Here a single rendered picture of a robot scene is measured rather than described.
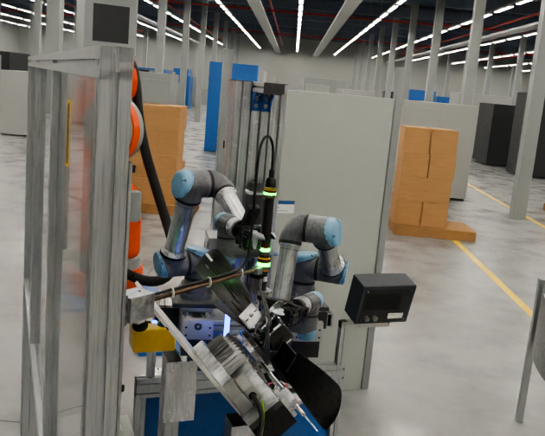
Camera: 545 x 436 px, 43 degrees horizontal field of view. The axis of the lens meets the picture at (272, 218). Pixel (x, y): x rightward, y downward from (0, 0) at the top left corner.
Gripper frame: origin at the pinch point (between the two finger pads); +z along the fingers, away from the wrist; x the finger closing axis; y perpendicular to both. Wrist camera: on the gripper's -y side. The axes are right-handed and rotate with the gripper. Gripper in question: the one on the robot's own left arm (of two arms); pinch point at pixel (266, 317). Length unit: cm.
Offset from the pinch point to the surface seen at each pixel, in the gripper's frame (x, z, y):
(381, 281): -8, -62, 18
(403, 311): 5, -72, 27
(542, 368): 51, -188, 75
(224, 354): 1.6, 34.1, 6.6
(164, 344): 20.6, 13.3, -34.0
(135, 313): -22, 76, 3
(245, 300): -12.2, 19.8, 2.1
